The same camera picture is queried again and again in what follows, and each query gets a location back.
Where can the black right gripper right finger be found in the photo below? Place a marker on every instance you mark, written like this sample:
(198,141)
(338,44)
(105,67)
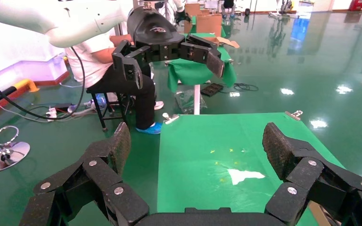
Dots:
(306,168)

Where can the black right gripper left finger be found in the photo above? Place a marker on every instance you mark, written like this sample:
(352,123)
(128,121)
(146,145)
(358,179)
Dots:
(99,174)

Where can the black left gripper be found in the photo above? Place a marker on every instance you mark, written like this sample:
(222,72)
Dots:
(156,31)

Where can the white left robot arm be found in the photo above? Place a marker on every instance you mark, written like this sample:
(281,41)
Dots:
(59,21)

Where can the open brown cardboard box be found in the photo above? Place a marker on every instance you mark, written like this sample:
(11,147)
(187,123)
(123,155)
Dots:
(319,216)

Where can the clear plastic bag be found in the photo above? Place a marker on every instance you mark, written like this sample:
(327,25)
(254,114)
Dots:
(188,101)

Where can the black plastic tray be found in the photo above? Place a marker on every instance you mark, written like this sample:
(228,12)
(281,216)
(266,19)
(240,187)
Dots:
(212,89)

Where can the stacked brown cardboard boxes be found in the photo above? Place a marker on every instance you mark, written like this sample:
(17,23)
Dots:
(209,23)

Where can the flat brown cardboard piece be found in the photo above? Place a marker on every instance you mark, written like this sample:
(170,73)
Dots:
(226,41)

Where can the black metal stool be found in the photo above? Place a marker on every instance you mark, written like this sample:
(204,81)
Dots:
(101,106)

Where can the white power strip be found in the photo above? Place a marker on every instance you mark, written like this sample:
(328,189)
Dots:
(51,113)

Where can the seated person white shirt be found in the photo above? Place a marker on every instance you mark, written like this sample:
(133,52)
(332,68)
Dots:
(84,65)

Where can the chrome round stool base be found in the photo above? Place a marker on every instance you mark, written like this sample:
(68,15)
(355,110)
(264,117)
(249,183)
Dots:
(9,156)

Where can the yellow floor guard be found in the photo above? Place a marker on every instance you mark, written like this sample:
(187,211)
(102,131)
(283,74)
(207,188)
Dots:
(26,84)

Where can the red cabinet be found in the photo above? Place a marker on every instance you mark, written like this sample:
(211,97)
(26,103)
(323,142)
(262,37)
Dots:
(358,4)

